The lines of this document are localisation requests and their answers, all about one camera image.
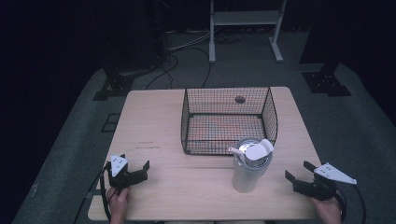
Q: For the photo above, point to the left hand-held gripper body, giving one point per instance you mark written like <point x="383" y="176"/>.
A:
<point x="119" y="165"/>

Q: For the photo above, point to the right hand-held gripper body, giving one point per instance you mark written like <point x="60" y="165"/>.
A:
<point x="323" y="186"/>

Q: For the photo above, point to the white tumbler cup with lid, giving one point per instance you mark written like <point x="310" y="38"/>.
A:
<point x="249" y="174"/>

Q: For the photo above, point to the person's right hand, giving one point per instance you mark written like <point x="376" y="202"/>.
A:
<point x="327" y="210"/>

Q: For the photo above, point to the person's left hand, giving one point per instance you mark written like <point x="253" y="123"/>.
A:
<point x="118" y="200"/>

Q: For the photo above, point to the white straw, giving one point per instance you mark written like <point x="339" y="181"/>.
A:
<point x="236" y="151"/>

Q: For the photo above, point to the black stand base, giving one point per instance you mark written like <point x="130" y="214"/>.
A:
<point x="327" y="82"/>
<point x="116" y="85"/>

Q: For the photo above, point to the dark round table grommet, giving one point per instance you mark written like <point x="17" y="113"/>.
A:
<point x="240" y="100"/>

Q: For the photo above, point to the white metal desk frame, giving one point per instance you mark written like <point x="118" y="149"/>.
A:
<point x="246" y="17"/>

